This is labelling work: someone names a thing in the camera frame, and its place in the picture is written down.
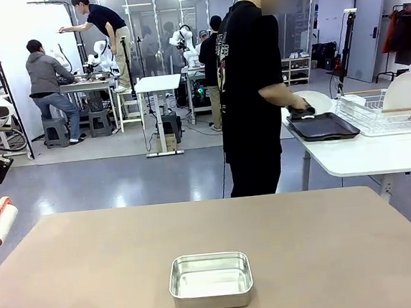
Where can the person in grey hoodie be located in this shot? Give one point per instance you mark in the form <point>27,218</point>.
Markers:
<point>41,71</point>

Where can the person behind glass wall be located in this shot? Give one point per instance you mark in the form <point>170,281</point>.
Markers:
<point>150,47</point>

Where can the white round plate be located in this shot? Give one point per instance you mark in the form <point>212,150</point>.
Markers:
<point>321,100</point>
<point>401,90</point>

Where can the white shoe rack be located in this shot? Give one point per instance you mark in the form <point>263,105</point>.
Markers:
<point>297,70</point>

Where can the rectangular metal tin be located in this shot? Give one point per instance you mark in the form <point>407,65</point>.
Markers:
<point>211,301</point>

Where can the black computer case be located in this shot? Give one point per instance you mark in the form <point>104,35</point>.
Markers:
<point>172,128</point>

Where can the white standing desk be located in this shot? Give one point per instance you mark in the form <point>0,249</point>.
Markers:
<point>158,82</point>

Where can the brown cardboard box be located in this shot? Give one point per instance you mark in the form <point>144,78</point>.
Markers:
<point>170,144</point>

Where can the person in black with khakis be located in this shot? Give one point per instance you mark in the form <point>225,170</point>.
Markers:
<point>206,56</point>

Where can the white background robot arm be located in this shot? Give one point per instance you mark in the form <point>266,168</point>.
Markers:
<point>181,37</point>
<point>61,60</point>
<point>102,53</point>

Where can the white side table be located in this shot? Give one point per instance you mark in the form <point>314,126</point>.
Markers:
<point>371,154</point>

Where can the person in navy shirt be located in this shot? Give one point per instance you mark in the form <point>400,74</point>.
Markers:
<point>103,17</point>

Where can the person in black t-shirt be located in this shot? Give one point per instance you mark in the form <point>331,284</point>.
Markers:
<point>244,67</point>

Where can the white workbench with robots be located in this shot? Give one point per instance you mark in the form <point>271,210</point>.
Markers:
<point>88,85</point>

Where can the black cleaning sponge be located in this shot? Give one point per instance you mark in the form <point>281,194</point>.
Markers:
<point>301,114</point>

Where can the grey door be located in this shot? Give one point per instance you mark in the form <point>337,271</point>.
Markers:
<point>371,31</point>

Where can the black tripod pole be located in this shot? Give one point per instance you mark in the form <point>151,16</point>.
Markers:
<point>128,70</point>

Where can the black bags pile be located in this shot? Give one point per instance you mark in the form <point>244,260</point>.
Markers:
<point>324,55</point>

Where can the black mesh basket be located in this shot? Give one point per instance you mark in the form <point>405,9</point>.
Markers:
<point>95,100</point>

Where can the orange hanging jacket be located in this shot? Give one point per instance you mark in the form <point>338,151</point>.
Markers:
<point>389,33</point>

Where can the black hanging coat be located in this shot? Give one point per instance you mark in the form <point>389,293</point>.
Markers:
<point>409,39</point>

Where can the grey plastic stool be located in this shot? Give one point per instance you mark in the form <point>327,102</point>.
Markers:
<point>56,132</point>
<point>100,123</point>

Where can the white wooden step stool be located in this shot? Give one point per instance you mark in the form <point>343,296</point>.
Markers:
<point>128,93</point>

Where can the person's right forearm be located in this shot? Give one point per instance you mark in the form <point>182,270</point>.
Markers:
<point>276,95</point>

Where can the person's right hand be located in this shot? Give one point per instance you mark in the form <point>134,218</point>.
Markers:
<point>299,103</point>

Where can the white backdrop panel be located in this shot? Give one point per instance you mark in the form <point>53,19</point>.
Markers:
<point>18,33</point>

